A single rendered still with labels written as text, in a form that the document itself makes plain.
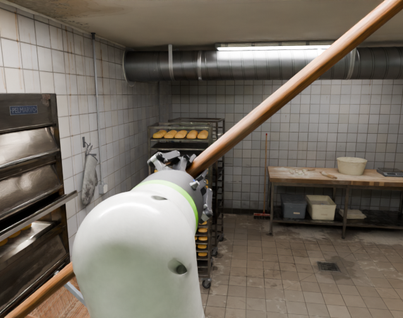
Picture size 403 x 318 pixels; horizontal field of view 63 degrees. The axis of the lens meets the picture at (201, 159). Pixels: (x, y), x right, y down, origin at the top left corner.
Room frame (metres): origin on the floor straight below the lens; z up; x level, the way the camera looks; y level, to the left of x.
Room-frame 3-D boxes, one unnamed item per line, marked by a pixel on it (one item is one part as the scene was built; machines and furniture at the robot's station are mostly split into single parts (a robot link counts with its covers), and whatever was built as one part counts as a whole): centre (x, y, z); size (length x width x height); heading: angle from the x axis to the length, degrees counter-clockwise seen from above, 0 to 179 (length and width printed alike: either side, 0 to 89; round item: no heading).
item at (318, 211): (4.91, -1.87, 0.35); 0.50 x 0.36 x 0.24; 173
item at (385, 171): (4.81, -2.86, 0.94); 0.32 x 0.30 x 0.07; 172
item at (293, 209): (4.97, -1.45, 0.35); 0.50 x 0.36 x 0.24; 172
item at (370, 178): (4.87, -2.14, 0.45); 2.20 x 0.80 x 0.90; 82
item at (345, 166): (4.92, -2.30, 1.01); 0.43 x 0.42 x 0.21; 82
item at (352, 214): (4.83, -2.35, 0.27); 0.34 x 0.26 x 0.08; 88
